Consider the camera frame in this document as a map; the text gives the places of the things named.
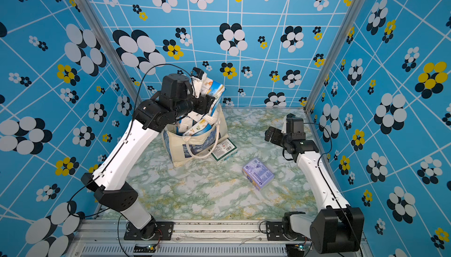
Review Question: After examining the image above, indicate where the blue tissue pack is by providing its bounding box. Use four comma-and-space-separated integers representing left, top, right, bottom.
177, 111, 203, 133

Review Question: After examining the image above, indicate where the blue white tissue box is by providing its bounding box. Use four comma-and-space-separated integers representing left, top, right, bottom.
183, 119, 212, 137

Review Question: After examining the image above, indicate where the cream canvas tote bag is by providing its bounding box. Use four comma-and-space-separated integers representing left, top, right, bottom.
162, 106, 229, 168

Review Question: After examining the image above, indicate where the purple tissue pack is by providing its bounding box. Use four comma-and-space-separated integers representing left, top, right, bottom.
242, 158, 274, 190

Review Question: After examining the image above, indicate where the colourful small tissue pack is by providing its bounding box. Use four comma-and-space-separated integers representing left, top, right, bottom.
201, 77, 225, 116

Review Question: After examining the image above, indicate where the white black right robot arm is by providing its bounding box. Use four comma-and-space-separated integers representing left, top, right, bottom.
265, 114, 365, 254

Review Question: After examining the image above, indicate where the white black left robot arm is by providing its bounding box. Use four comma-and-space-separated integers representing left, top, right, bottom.
82, 68, 216, 240

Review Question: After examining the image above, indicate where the green white tissue pack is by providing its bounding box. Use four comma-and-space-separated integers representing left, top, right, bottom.
211, 138, 238, 163

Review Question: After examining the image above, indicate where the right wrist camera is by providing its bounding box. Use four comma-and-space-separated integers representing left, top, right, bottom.
285, 113, 296, 123

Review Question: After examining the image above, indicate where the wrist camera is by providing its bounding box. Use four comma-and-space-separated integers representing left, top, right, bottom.
191, 67, 207, 98
285, 113, 296, 123

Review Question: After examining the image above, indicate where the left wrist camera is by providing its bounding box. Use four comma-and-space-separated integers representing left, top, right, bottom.
191, 67, 207, 98

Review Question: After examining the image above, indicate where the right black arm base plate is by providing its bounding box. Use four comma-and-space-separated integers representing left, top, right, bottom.
259, 220, 310, 243

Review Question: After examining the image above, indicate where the right aluminium corner post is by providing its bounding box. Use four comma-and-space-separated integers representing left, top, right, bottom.
305, 0, 366, 113

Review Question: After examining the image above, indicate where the aluminium corner post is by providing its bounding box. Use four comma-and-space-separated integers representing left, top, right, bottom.
305, 0, 366, 113
75, 0, 142, 105

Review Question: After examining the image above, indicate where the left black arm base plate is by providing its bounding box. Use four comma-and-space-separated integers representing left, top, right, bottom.
123, 221, 175, 241

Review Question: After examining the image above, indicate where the left aluminium corner post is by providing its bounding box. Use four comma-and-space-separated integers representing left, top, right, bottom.
75, 0, 142, 105

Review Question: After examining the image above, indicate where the aluminium front rail frame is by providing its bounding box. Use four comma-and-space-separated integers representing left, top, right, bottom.
66, 218, 374, 257

